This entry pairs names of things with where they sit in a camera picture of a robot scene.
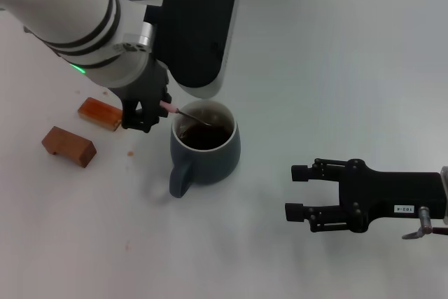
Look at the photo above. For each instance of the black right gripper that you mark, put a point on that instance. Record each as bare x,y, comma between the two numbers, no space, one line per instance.
385,192

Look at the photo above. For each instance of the orange grooved wooden block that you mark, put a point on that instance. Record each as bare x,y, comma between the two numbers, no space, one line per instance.
99,111

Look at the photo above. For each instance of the dark coffee liquid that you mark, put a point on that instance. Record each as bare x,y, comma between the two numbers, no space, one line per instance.
206,138

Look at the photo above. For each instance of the brown arched wooden block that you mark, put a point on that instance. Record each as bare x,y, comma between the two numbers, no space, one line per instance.
70,146

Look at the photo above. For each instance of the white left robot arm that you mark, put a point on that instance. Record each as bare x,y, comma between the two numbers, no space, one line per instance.
52,5

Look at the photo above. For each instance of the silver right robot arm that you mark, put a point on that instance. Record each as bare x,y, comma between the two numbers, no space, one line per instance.
445,194

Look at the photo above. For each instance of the grey ceramic cup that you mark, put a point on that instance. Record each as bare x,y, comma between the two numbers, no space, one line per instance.
210,167

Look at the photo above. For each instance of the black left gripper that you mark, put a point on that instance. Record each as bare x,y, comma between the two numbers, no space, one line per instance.
148,83

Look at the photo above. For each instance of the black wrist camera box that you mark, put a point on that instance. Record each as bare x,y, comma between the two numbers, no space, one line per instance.
199,26

